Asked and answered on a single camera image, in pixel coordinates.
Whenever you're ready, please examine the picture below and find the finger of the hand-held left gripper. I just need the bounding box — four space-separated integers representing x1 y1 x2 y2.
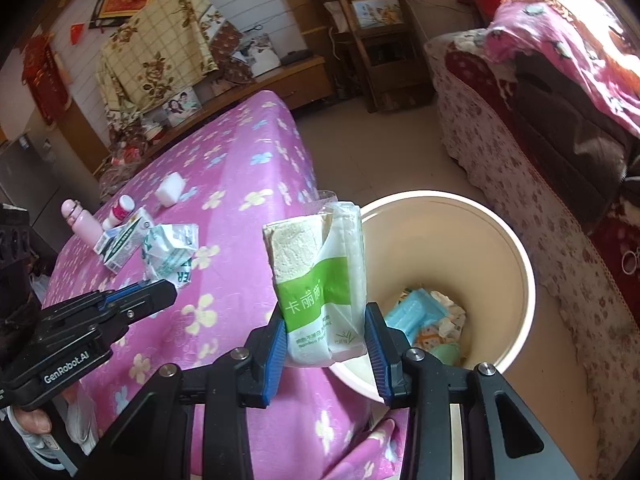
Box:
100 279 179 322

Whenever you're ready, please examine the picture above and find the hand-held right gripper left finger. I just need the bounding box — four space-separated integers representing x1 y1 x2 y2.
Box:
97 302 290 480

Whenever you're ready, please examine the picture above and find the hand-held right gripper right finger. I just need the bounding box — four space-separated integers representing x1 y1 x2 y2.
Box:
364 301 581 480

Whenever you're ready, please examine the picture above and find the blue packet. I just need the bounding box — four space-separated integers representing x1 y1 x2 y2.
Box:
385 290 448 341

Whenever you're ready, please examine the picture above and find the green cloth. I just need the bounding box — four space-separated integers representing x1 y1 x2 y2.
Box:
427 342 461 367

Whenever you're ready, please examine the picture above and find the green white tissue pack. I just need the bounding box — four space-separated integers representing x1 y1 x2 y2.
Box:
262 201 368 368

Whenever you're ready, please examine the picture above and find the cream waste bin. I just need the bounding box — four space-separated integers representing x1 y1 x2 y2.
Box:
320 190 535 406

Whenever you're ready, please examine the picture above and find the person's left hand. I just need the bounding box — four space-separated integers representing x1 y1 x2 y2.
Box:
10 406 53 436

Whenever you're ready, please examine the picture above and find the crumpled green white carton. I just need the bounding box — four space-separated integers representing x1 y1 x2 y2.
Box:
140 222 198 288

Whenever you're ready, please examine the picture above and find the green white medicine box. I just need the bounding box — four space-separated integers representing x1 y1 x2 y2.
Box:
95 207 153 273

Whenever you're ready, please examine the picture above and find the white pill bottle pink label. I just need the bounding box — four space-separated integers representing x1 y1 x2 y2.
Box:
104 195 136 228

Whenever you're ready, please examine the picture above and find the pink water bottle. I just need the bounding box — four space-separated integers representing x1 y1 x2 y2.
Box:
61 199 103 243

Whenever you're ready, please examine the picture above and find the white foam block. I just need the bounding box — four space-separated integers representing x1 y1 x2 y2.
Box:
155 171 185 207

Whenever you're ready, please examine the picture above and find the clear plastic bag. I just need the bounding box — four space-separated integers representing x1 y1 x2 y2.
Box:
97 130 166 196

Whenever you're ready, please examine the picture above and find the grey refrigerator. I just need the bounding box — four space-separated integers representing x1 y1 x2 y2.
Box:
0 130 66 208

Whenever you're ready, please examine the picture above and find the floral covered sofa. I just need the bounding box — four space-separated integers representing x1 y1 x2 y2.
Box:
424 27 640 480

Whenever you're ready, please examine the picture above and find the cream floral cloth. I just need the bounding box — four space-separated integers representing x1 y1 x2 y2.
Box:
95 0 226 116

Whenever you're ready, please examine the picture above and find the wooden cabinet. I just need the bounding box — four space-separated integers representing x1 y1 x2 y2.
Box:
190 55 333 116

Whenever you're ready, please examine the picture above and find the dark brown cloth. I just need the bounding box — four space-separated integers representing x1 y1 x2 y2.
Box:
512 52 640 221

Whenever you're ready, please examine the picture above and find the dark wooden shelf rack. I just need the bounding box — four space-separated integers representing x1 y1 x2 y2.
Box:
312 0 433 113

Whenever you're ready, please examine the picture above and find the framed picture in rack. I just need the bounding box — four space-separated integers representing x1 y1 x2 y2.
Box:
350 0 405 28

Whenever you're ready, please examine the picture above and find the pink printed blanket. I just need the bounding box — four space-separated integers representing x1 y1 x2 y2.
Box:
482 0 640 136

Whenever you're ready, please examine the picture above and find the couple photo frame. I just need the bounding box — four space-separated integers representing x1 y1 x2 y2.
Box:
162 87 202 128

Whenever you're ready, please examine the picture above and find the red wall hanging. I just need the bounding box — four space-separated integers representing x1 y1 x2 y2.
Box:
22 35 71 126

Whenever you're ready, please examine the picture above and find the tall photo frame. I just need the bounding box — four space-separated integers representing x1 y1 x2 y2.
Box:
245 34 282 73

